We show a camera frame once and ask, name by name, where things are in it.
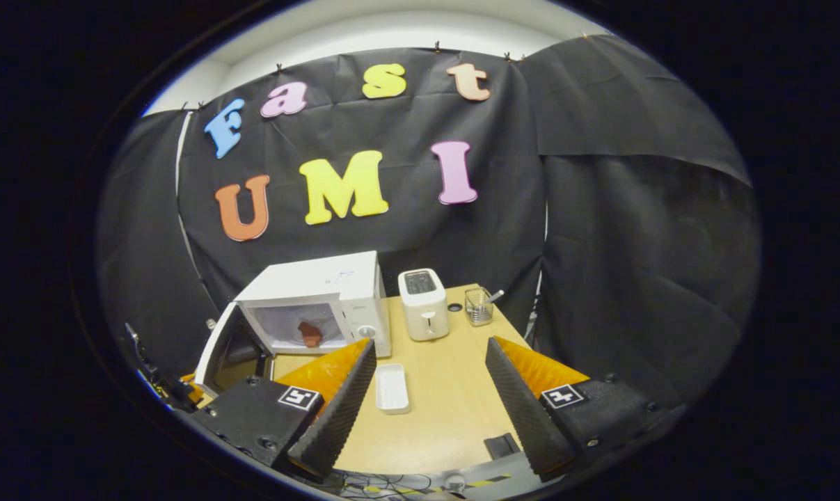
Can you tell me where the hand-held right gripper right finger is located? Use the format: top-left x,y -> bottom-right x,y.
484,335 -> 673,484

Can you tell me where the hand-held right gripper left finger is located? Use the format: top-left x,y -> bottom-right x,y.
182,338 -> 379,484

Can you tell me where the white microwave oven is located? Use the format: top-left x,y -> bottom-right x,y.
194,250 -> 393,399

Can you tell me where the tangle of black cables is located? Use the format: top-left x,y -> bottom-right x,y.
333,470 -> 434,500

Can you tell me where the white rectangular dish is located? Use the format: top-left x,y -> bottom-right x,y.
374,363 -> 411,415

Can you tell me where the wire cutlery holder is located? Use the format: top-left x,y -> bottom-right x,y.
464,287 -> 495,327

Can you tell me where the black flat block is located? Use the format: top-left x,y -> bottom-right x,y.
484,433 -> 521,460

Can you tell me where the cream toaster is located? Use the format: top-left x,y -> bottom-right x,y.
398,269 -> 451,342

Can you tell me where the grey base with striped tape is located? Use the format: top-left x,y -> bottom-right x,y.
420,452 -> 539,500

